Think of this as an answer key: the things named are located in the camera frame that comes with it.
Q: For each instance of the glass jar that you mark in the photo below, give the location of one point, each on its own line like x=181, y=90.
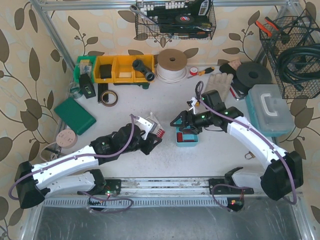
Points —
x=75, y=91

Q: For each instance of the teal clear toolbox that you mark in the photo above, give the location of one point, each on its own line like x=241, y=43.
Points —
x=268, y=111

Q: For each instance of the green plastic bin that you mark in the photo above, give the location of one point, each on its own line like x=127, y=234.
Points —
x=84, y=65

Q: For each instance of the white four-peg base plate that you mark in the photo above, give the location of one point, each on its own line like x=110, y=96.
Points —
x=152, y=118

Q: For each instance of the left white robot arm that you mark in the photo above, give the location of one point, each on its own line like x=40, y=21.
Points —
x=78, y=171

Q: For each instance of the beige work glove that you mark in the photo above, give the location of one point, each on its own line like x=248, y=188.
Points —
x=220, y=82

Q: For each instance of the teal plastic parts tray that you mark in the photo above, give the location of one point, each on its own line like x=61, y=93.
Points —
x=193, y=144

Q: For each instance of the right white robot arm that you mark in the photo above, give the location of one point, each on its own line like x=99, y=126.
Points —
x=283, y=171

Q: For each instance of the small metal carabiner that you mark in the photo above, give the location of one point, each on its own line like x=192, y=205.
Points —
x=249, y=155

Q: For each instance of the black disc spool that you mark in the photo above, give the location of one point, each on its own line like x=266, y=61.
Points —
x=249, y=74

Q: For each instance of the large red spring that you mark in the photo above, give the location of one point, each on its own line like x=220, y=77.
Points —
x=160, y=133

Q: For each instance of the wire basket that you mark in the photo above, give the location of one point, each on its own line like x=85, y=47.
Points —
x=294, y=56
x=174, y=19

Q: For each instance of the black green device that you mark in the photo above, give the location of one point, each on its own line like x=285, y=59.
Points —
x=86, y=86

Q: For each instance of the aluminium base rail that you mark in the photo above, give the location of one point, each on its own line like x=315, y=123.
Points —
x=175, y=192

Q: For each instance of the green flat case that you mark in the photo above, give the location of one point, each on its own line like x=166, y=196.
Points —
x=75, y=116

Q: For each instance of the top wire basket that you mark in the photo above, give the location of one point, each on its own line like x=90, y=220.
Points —
x=174, y=19

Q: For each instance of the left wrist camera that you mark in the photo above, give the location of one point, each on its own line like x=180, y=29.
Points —
x=147, y=125

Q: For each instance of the red springs in tray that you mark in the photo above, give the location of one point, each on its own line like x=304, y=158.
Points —
x=182, y=137

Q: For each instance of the yellow plastic bin row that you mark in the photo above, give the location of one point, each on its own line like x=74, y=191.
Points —
x=122, y=71

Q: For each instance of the red tape roll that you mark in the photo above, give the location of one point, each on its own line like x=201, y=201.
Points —
x=193, y=71

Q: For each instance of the white cable spool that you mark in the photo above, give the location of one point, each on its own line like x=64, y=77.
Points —
x=171, y=66

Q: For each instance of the right wire basket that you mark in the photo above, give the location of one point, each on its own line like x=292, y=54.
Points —
x=294, y=56

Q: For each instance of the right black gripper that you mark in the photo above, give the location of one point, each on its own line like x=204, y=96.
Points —
x=186, y=121

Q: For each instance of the black pipe fitting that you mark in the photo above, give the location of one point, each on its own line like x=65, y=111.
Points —
x=139, y=66

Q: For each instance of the orange handled pliers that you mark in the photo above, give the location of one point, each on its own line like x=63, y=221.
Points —
x=264, y=27

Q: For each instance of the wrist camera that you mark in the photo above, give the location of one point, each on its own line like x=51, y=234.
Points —
x=193, y=104
x=147, y=125

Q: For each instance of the brown tape roll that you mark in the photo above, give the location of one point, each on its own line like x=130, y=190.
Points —
x=109, y=98

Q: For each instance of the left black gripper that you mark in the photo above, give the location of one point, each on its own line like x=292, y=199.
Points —
x=146, y=144

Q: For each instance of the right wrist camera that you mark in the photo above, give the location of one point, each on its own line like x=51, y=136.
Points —
x=193, y=104

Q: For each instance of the round pink power strip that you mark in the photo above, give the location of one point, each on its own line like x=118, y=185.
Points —
x=67, y=138

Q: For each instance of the yellow black screwdriver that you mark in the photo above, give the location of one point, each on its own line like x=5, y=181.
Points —
x=202, y=72

